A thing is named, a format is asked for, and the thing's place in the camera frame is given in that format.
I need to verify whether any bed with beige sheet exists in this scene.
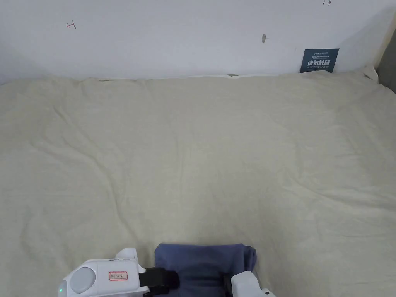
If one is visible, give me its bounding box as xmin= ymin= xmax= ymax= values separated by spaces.
xmin=0 ymin=67 xmax=396 ymax=297

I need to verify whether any grey padded headboard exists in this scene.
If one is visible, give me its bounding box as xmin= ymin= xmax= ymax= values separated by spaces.
xmin=375 ymin=39 xmax=396 ymax=93

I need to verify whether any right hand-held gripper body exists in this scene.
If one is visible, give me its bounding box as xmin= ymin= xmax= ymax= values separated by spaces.
xmin=220 ymin=271 xmax=277 ymax=297

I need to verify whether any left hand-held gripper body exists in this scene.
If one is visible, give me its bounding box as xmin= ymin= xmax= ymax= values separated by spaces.
xmin=58 ymin=247 xmax=181 ymax=297

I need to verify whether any dark blue sign card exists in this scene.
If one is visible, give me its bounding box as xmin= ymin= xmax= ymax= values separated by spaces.
xmin=299 ymin=48 xmax=340 ymax=73

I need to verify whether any dark blue shirt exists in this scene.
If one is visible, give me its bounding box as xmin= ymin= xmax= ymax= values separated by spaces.
xmin=154 ymin=243 xmax=257 ymax=297

